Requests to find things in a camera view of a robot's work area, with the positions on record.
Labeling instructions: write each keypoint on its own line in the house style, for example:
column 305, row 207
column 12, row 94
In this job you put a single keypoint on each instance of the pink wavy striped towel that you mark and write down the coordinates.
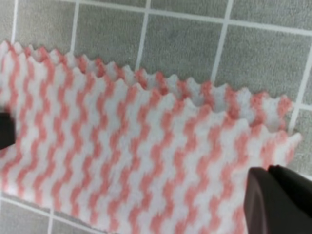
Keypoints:
column 132, row 153

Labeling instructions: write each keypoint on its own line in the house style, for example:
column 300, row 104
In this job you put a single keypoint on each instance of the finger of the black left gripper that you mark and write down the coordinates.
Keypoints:
column 7, row 130

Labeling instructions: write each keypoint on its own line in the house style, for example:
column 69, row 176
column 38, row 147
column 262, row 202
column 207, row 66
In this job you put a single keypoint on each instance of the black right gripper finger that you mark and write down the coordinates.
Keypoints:
column 277, row 201

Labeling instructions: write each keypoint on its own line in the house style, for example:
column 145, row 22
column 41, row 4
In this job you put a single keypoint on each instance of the grey grid tablecloth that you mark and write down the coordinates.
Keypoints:
column 261, row 45

